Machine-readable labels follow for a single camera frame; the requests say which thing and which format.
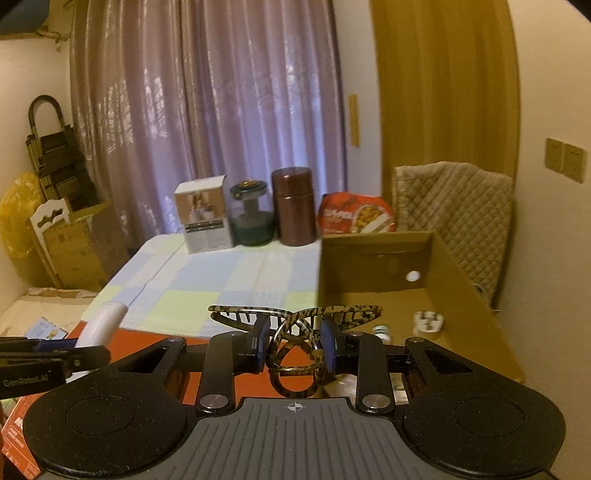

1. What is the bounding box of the dark green glass jar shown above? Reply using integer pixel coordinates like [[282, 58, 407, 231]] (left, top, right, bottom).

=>
[[229, 179, 273, 247]]

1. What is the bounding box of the wooden wall strip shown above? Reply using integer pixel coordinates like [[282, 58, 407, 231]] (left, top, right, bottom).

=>
[[348, 94, 360, 148]]

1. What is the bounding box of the black folding cart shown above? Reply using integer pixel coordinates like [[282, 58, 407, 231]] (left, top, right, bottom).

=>
[[25, 94, 100, 209]]

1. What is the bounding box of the yellow plastic bag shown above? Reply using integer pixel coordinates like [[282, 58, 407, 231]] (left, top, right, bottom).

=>
[[0, 172, 45, 260]]

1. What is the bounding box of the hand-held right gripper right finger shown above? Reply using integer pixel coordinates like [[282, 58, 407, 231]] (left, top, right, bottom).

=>
[[321, 315, 477, 415]]

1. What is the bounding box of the purple curtain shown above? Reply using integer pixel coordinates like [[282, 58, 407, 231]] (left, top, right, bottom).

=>
[[69, 0, 348, 241]]

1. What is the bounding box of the pastel checkered table cloth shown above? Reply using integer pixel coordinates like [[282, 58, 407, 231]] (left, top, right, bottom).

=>
[[80, 233, 325, 341]]

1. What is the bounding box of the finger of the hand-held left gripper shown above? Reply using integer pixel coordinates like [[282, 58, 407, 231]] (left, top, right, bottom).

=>
[[46, 345, 112, 383], [0, 337, 78, 354]]

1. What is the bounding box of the brown cylindrical canister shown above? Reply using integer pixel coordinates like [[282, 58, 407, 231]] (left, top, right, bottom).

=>
[[270, 167, 318, 247]]

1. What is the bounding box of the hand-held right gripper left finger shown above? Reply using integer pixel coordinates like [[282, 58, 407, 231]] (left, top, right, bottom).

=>
[[115, 316, 270, 416]]

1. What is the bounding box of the red instant food bowl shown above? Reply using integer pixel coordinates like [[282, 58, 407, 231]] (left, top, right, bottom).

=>
[[317, 192, 398, 236]]

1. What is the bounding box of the white remote control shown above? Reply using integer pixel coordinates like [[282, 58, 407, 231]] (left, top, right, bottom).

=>
[[75, 302, 129, 349]]

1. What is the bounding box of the quilted beige chair cover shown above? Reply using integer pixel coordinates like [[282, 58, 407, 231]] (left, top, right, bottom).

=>
[[392, 161, 516, 308]]

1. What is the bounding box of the tortoiseshell hair claw clip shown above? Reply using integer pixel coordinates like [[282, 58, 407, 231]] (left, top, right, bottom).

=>
[[207, 303, 385, 400]]

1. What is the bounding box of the white plug adapter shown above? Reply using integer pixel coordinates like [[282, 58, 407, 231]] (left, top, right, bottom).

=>
[[414, 310, 447, 337]]

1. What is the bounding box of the wooden door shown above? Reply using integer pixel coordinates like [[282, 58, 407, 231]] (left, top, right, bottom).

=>
[[369, 0, 521, 195]]

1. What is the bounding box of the plain brown shipping carton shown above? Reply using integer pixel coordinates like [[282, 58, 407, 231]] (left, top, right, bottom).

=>
[[43, 202, 131, 292]]

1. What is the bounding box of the gold wall switch plate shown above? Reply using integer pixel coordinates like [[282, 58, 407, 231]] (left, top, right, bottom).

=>
[[562, 143, 585, 185], [544, 137, 565, 174]]

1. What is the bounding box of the white carved chair back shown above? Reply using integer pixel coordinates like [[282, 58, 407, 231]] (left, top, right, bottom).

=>
[[30, 199, 71, 288]]

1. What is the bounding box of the brown cardboard box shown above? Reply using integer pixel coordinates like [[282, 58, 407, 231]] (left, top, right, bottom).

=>
[[317, 231, 526, 403]]

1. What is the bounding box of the white product box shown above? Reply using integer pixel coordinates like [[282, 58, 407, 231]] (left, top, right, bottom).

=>
[[174, 175, 233, 255]]

